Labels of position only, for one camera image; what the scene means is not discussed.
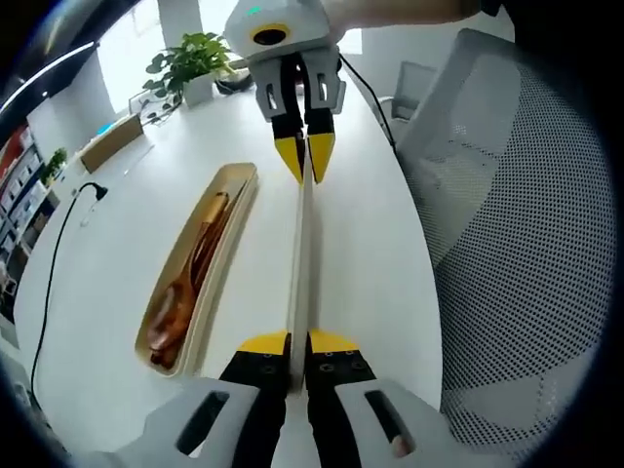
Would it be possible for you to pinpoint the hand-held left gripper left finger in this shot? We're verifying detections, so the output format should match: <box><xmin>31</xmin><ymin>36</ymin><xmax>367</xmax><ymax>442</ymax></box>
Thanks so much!
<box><xmin>87</xmin><ymin>329</ymin><xmax>293</xmax><ymax>468</ymax></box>

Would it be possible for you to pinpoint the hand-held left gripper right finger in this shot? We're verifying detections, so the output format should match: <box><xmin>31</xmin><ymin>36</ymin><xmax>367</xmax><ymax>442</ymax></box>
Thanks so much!
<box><xmin>304</xmin><ymin>328</ymin><xmax>513</xmax><ymax>468</ymax></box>

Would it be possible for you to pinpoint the beige cutlery case base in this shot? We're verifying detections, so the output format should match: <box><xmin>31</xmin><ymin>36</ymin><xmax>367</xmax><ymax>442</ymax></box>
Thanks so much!
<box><xmin>134</xmin><ymin>162</ymin><xmax>259</xmax><ymax>379</ymax></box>

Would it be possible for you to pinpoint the wooden spoon utensil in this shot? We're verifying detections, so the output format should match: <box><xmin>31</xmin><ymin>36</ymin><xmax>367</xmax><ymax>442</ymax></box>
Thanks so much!
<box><xmin>148</xmin><ymin>192</ymin><xmax>231</xmax><ymax>367</ymax></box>

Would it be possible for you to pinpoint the beige cutlery case lid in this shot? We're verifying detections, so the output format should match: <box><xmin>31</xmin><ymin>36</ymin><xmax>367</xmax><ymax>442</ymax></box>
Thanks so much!
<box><xmin>286</xmin><ymin>134</ymin><xmax>319</xmax><ymax>394</ymax></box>

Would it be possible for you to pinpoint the person's left hand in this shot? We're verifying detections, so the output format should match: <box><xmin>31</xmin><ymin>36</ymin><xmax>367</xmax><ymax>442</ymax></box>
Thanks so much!
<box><xmin>389</xmin><ymin>433</ymin><xmax>415</xmax><ymax>459</ymax></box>

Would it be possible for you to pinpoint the black headset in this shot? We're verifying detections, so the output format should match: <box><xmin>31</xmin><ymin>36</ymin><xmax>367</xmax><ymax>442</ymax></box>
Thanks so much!
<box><xmin>215</xmin><ymin>72</ymin><xmax>255</xmax><ymax>95</ymax></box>

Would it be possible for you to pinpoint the white plant pot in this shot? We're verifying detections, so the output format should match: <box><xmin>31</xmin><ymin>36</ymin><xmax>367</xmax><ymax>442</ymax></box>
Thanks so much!
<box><xmin>182</xmin><ymin>72</ymin><xmax>216</xmax><ymax>107</ymax></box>

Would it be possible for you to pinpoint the grey office chair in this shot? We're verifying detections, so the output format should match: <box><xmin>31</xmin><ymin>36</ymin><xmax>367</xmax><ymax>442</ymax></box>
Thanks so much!
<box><xmin>377</xmin><ymin>60</ymin><xmax>439</xmax><ymax>126</ymax></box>

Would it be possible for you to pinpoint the green potted plant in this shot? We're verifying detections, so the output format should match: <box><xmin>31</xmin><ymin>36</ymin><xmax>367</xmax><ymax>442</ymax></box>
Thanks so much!
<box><xmin>142</xmin><ymin>31</ymin><xmax>235</xmax><ymax>126</ymax></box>

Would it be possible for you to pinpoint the brown cardboard box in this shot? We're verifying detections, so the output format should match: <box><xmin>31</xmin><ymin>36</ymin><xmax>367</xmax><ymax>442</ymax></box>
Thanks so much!
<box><xmin>79</xmin><ymin>115</ymin><xmax>145</xmax><ymax>175</ymax></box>

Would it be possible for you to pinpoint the white mesh office chair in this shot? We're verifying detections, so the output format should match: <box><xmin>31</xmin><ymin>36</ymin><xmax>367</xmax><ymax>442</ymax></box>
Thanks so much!
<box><xmin>394</xmin><ymin>26</ymin><xmax>615</xmax><ymax>468</ymax></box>

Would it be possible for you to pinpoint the small green plant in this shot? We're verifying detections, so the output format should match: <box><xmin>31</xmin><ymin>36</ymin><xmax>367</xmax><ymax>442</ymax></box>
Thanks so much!
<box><xmin>40</xmin><ymin>147</ymin><xmax>69</xmax><ymax>187</ymax></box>

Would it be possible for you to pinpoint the curved ceiling light strip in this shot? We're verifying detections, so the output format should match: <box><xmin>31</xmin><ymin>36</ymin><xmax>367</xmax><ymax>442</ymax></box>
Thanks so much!
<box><xmin>0</xmin><ymin>41</ymin><xmax>98</xmax><ymax>116</ymax></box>

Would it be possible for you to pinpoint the storage shelf with white bins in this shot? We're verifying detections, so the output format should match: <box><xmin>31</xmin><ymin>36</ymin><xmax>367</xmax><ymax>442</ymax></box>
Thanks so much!
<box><xmin>0</xmin><ymin>124</ymin><xmax>50</xmax><ymax>264</ymax></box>

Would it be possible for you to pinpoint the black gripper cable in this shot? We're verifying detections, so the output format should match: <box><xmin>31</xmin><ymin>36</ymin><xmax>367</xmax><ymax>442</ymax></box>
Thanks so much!
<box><xmin>338</xmin><ymin>52</ymin><xmax>399</xmax><ymax>150</ymax></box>

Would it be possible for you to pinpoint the black power cable with plug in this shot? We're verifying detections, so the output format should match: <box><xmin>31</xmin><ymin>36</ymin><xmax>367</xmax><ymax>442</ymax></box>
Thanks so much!
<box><xmin>29</xmin><ymin>181</ymin><xmax>109</xmax><ymax>406</ymax></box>

